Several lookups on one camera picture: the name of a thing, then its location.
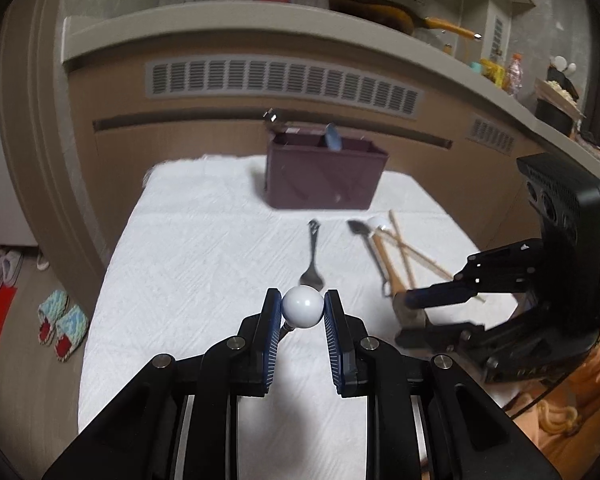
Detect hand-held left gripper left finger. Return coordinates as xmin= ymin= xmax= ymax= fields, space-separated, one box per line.
xmin=42 ymin=287 xmax=284 ymax=480

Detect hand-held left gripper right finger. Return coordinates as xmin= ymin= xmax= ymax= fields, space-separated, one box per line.
xmin=322 ymin=289 xmax=563 ymax=480

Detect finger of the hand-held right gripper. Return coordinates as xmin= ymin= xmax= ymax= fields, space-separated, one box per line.
xmin=396 ymin=305 xmax=549 ymax=384
xmin=405 ymin=240 xmax=546 ymax=311

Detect metal fork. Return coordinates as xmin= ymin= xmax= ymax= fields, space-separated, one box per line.
xmin=298 ymin=219 xmax=326 ymax=291

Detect wooden handled white spoon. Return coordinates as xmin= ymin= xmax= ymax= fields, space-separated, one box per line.
xmin=369 ymin=215 xmax=427 ymax=329

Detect dark metal spoon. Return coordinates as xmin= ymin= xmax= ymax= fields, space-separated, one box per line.
xmin=346 ymin=219 xmax=392 ymax=296

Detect purple utensil box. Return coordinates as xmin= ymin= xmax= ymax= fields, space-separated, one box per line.
xmin=265 ymin=127 xmax=390 ymax=211

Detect orange clothing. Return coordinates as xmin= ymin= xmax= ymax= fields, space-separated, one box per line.
xmin=510 ymin=317 xmax=600 ymax=476

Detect white towel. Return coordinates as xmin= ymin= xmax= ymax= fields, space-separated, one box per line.
xmin=77 ymin=154 xmax=527 ymax=480

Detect small grey vent grille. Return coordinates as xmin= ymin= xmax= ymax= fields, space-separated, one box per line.
xmin=467 ymin=116 xmax=515 ymax=154

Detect black pot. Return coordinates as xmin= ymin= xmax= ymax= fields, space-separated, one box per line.
xmin=533 ymin=95 xmax=576 ymax=136

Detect orange capped plastic bottle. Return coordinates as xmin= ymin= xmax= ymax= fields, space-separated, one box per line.
xmin=505 ymin=53 xmax=525 ymax=97

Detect yellow packet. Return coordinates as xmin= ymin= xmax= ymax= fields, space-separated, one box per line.
xmin=480 ymin=58 xmax=507 ymax=88

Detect blue utensil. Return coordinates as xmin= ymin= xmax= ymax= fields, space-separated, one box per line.
xmin=323 ymin=123 xmax=342 ymax=154

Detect white figurine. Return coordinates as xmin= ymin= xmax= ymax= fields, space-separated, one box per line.
xmin=547 ymin=55 xmax=578 ymax=81

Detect beige kitchen cabinet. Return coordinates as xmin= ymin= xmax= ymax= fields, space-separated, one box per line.
xmin=0 ymin=0 xmax=561 ymax=281

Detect long grey vent grille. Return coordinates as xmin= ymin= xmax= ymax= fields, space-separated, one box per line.
xmin=145 ymin=58 xmax=424 ymax=120

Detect white shoes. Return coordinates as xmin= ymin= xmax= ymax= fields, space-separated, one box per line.
xmin=0 ymin=251 xmax=26 ymax=293

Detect yellow frying pan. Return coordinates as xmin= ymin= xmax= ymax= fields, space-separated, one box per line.
xmin=328 ymin=0 xmax=484 ymax=42

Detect grey countertop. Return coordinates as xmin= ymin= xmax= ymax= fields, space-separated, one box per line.
xmin=61 ymin=1 xmax=600 ymax=181

